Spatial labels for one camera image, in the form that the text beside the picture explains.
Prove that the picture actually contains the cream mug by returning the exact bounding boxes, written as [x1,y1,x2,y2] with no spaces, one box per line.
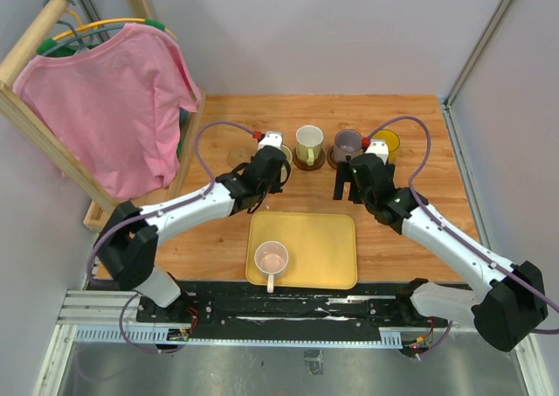
[280,144,293,183]

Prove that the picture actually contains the brown coaster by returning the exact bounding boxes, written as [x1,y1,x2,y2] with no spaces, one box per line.
[327,146,351,170]
[292,148,327,171]

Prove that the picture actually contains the brown coaster bottom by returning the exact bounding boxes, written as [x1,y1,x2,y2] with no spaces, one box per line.
[292,148,327,171]

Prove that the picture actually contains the purple mug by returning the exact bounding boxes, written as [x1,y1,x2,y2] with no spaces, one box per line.
[333,129,362,163]

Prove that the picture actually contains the woven rattan coaster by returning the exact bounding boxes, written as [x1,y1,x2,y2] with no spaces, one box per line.
[226,146,256,168]

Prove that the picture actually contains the yellow transparent mug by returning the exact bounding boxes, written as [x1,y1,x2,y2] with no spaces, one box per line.
[373,129,400,163]

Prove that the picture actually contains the white green-handled mug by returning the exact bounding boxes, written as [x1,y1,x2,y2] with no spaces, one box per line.
[295,125,324,166]

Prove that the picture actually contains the pink mug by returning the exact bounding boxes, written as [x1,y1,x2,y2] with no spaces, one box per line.
[254,240,289,294]

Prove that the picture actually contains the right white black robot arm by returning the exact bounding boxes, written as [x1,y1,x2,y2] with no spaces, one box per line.
[334,153,550,352]

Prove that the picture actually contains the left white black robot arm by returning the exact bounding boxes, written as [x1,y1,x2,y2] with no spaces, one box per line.
[93,145,291,309]

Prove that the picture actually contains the yellow plastic tray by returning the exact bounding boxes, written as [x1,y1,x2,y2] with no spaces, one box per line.
[245,212,358,290]

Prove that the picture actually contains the pink t-shirt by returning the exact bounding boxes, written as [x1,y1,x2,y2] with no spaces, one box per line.
[12,23,201,201]

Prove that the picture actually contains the grey-green hanger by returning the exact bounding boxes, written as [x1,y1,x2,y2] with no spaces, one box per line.
[36,10,132,56]

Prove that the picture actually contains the yellow hanger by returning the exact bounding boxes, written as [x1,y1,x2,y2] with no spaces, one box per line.
[73,0,178,40]

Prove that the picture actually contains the wooden clothes rack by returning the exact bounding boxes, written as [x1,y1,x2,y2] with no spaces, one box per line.
[1,0,206,232]

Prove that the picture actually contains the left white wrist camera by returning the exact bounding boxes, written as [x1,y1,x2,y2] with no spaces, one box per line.
[258,131,283,150]

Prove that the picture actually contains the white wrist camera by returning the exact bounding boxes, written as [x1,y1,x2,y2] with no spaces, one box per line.
[258,131,283,150]
[364,139,390,164]

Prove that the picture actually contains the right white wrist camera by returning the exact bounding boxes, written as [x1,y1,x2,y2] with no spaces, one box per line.
[364,139,390,164]

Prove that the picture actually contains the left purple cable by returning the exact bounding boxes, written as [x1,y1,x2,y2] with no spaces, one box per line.
[86,122,263,356]

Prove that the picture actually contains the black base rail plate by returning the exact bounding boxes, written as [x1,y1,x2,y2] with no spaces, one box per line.
[85,277,451,343]

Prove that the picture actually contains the aluminium frame rails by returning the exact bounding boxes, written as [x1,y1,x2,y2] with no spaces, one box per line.
[56,288,534,351]

